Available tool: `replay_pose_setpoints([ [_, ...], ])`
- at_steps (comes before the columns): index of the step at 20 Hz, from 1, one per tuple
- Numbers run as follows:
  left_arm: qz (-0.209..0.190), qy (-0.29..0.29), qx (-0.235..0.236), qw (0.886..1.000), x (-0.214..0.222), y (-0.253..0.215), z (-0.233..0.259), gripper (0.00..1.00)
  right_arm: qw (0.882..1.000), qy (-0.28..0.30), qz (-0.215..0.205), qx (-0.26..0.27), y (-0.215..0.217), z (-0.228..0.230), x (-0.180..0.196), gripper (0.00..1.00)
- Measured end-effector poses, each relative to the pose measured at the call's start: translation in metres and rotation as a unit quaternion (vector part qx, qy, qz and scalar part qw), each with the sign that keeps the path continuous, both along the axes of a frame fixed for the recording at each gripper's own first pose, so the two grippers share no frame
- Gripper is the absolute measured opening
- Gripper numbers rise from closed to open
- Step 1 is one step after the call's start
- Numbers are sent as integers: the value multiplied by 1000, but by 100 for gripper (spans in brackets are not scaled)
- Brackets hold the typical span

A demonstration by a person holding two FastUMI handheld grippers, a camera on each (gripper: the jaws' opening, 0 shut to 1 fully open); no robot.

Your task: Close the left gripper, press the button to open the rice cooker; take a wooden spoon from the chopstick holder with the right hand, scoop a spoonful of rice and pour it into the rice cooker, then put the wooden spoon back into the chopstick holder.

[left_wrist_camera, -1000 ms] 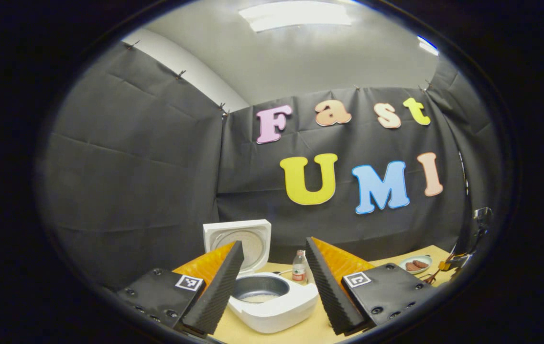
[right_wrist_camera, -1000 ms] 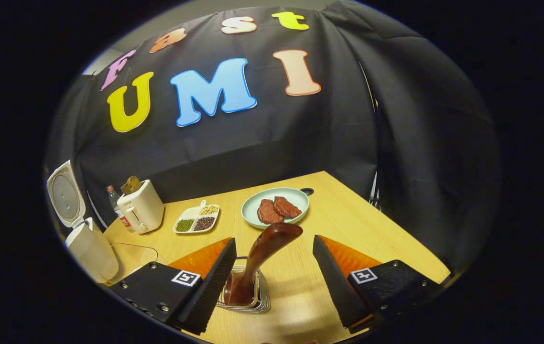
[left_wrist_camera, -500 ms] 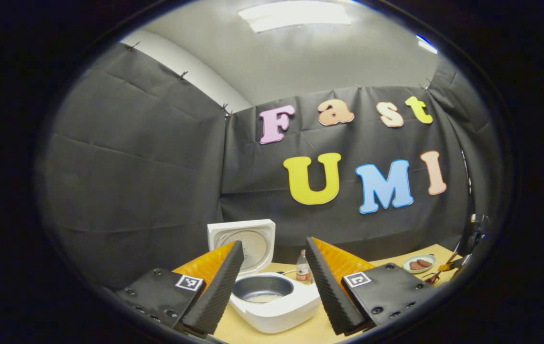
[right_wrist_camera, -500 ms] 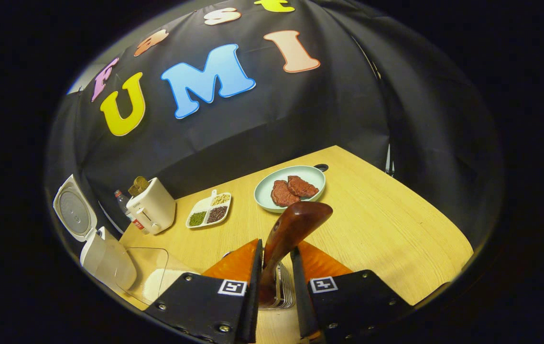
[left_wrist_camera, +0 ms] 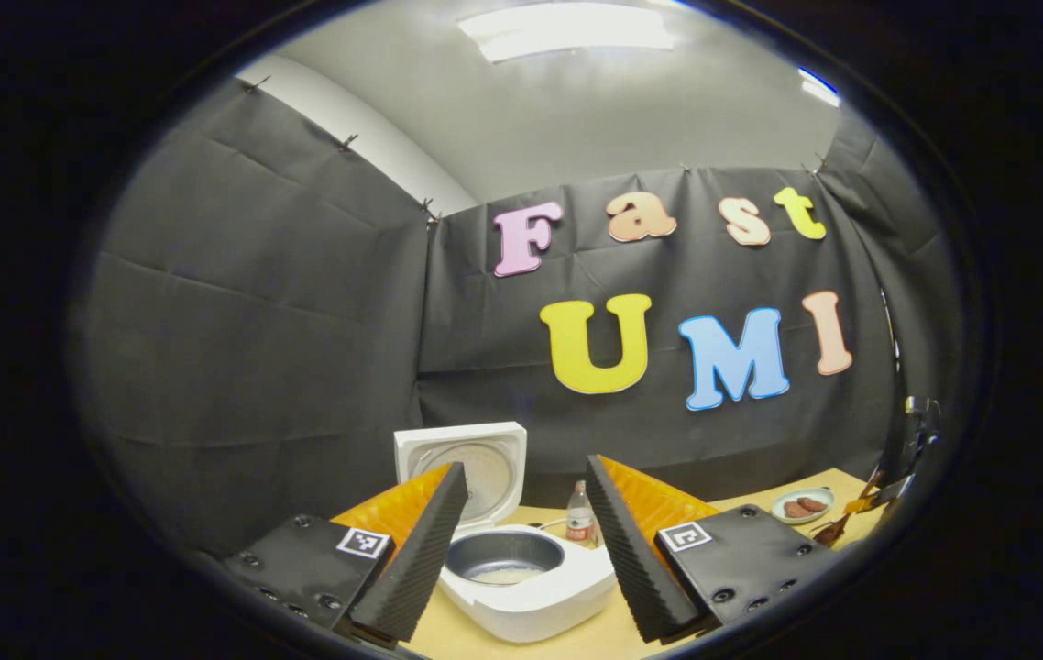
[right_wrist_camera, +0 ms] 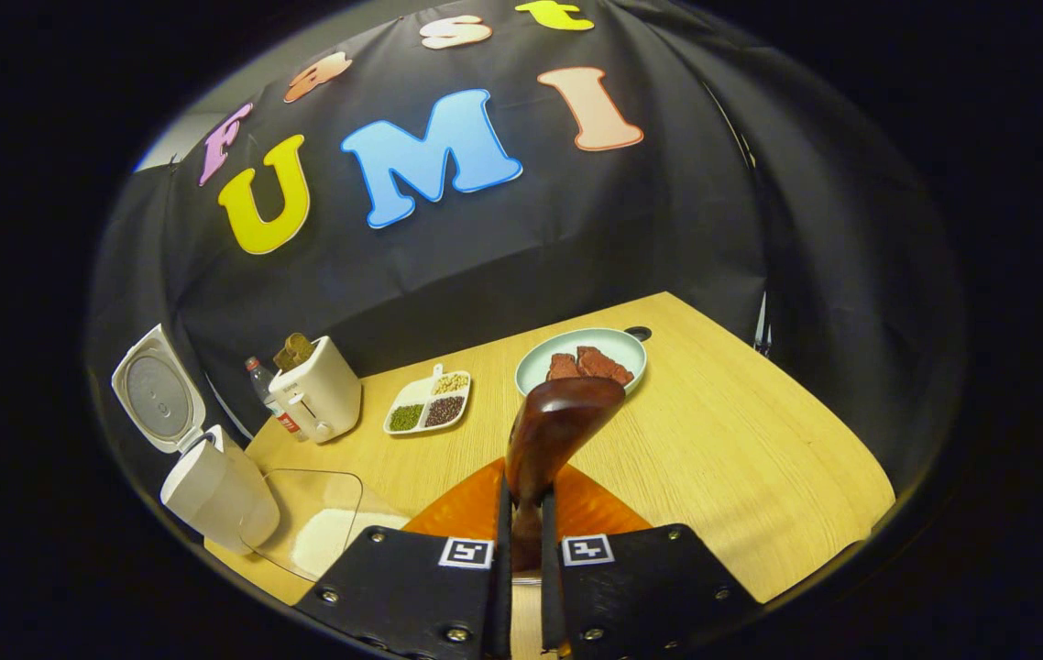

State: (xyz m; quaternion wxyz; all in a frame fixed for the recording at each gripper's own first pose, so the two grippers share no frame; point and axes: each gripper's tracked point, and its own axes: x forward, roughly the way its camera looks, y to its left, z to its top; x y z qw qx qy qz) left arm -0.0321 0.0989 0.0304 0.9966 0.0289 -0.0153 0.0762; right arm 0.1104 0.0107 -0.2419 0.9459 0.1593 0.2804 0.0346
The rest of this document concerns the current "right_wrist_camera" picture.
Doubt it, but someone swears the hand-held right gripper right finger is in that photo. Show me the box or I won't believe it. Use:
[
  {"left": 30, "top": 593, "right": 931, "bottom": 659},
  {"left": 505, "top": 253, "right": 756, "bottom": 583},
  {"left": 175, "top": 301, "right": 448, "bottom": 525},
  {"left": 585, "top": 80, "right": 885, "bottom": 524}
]
[{"left": 540, "top": 463, "right": 761, "bottom": 660}]

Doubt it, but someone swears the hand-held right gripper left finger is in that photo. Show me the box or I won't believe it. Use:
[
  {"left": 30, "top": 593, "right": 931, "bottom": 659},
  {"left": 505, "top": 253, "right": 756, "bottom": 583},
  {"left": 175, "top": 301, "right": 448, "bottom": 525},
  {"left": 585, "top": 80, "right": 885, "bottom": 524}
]
[{"left": 294, "top": 458, "right": 513, "bottom": 660}]

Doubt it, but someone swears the brown wooden spoon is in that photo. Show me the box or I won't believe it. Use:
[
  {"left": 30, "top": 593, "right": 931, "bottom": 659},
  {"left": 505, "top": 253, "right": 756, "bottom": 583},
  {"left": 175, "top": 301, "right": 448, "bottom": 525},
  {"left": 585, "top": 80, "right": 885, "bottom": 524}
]
[{"left": 505, "top": 376, "right": 628, "bottom": 574}]

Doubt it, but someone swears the white rice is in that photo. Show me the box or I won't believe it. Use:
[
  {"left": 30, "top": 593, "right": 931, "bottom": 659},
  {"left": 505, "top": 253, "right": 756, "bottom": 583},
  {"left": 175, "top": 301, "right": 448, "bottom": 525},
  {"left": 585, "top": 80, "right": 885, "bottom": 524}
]
[{"left": 291, "top": 509, "right": 367, "bottom": 577}]

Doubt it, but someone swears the white rice cooker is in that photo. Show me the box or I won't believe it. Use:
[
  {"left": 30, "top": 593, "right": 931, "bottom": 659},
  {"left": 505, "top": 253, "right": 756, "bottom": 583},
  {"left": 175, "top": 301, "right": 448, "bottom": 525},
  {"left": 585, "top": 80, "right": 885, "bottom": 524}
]
[{"left": 111, "top": 323, "right": 282, "bottom": 556}]

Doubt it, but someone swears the pale green plate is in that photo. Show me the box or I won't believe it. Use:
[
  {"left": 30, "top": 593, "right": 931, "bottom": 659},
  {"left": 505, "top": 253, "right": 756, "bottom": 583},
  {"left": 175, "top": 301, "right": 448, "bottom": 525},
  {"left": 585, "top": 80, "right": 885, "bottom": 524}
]
[{"left": 514, "top": 327, "right": 649, "bottom": 397}]

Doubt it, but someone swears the white divided dish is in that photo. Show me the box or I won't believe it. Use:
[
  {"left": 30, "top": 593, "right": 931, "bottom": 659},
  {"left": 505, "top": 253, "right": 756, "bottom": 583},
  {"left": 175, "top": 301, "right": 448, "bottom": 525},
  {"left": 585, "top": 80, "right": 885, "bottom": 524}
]
[{"left": 382, "top": 364, "right": 473, "bottom": 436}]

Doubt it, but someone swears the white toaster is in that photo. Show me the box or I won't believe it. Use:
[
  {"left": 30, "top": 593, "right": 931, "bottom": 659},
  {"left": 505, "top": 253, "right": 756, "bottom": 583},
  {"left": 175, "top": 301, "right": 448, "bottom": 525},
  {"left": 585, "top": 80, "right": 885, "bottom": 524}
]
[{"left": 268, "top": 335, "right": 363, "bottom": 445}]

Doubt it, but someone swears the clear plastic water bottle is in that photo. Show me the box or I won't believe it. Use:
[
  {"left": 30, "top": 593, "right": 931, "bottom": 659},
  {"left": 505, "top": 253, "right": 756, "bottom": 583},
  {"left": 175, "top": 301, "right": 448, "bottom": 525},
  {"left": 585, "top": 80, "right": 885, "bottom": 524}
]
[{"left": 244, "top": 356, "right": 302, "bottom": 441}]

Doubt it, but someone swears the black backdrop cloth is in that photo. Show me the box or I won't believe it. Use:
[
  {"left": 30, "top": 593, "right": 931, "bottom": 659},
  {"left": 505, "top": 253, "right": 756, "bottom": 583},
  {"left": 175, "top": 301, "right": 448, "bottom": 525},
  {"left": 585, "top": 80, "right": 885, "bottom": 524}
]
[{"left": 86, "top": 0, "right": 967, "bottom": 514}]

